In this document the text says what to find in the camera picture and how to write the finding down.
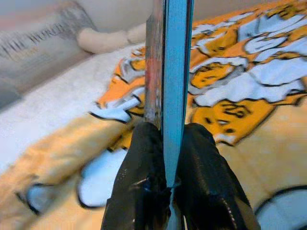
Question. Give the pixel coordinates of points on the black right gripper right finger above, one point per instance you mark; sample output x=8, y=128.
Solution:
x=206, y=191

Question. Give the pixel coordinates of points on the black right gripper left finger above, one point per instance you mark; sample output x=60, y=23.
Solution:
x=139, y=191

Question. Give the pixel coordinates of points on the white quilted mattress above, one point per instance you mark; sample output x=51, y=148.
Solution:
x=60, y=95

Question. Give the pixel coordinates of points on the red cover book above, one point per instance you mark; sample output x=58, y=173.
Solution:
x=175, y=72

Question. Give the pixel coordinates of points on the beige bolster pillow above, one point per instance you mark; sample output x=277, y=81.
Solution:
x=103, y=40

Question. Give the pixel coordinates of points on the yellow cartoon print blanket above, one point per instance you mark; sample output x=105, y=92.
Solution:
x=239, y=155

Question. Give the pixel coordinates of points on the ornament print headboard cushion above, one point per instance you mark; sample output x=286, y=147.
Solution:
x=36, y=38

